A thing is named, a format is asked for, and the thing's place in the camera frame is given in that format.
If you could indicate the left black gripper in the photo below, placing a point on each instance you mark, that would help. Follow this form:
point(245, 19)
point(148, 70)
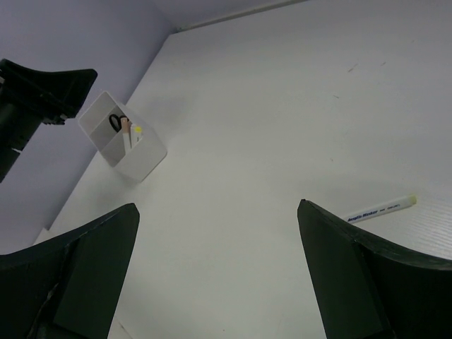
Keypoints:
point(53, 96)

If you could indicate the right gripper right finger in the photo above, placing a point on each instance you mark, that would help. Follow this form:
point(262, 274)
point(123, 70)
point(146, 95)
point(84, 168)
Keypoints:
point(369, 287)

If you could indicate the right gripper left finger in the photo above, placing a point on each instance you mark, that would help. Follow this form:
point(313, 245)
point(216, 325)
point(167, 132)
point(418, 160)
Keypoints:
point(69, 285)

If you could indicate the black scissors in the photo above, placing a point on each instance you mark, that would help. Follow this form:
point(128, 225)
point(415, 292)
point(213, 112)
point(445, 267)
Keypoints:
point(116, 122)

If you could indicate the peach cap marker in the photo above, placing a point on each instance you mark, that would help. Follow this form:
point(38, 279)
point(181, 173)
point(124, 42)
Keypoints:
point(125, 129)

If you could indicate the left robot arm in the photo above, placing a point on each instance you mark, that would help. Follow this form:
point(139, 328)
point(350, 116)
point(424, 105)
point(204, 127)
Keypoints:
point(18, 125)

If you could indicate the white divided container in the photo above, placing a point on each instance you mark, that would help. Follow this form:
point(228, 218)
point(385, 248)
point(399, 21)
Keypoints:
point(147, 150)

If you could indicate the pale yellow cap marker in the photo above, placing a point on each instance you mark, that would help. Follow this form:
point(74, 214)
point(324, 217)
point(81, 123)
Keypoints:
point(394, 205)

